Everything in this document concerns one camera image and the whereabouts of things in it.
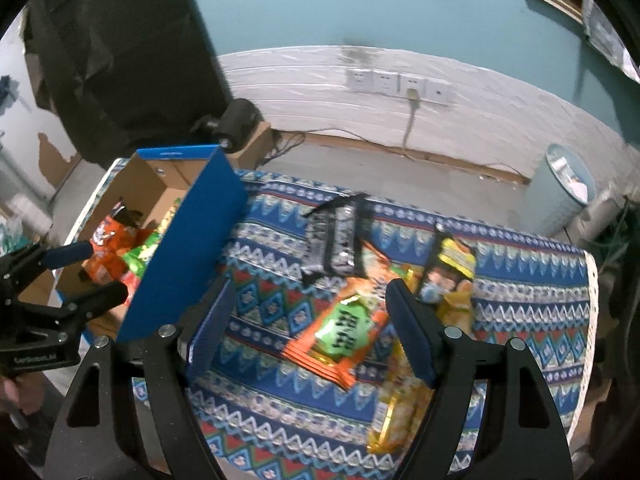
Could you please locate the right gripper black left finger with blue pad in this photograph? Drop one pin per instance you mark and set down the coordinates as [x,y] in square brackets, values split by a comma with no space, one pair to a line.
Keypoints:
[97,433]

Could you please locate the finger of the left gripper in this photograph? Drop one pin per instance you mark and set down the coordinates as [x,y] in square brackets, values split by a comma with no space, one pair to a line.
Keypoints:
[96,302]
[60,257]

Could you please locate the gold yellow snack bag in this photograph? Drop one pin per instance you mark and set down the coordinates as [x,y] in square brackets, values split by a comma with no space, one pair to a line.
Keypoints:
[402,401]

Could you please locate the black yellow noodle snack bag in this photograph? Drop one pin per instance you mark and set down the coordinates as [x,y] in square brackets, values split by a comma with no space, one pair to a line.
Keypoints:
[447,282]

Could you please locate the person's left hand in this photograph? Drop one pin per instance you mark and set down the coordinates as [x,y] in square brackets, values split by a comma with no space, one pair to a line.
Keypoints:
[26,392]

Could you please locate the green snack bag in box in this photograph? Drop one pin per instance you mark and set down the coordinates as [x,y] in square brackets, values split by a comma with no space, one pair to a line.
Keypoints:
[138,258]

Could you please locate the orange snack bag in box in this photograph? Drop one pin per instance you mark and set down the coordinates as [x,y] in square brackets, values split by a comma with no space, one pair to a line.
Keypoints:
[116,234]

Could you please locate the blue cardboard box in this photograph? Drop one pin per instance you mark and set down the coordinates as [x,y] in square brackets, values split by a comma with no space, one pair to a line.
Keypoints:
[210,198]

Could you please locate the orange green snack bag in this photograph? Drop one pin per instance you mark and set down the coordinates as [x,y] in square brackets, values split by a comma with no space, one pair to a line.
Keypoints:
[339,339]

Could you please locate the blue patterned tablecloth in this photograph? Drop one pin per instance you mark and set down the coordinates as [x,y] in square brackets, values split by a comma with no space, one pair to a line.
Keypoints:
[273,419]

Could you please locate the small cardboard box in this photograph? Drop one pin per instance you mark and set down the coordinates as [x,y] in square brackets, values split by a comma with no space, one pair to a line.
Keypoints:
[257,148]

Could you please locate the black curtain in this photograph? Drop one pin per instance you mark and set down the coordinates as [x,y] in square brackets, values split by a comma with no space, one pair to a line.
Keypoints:
[128,74]

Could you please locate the black cylindrical device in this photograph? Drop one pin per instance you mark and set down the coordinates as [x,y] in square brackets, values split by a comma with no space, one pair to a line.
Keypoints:
[232,129]

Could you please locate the black white snack bag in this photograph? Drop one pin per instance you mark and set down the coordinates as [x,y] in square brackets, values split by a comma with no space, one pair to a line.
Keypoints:
[334,239]

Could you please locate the light blue waste bin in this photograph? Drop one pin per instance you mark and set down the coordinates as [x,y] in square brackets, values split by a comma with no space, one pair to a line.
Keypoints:
[560,189]

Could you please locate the white wall socket strip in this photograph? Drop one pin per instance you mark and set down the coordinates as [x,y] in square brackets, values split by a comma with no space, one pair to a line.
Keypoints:
[399,85]

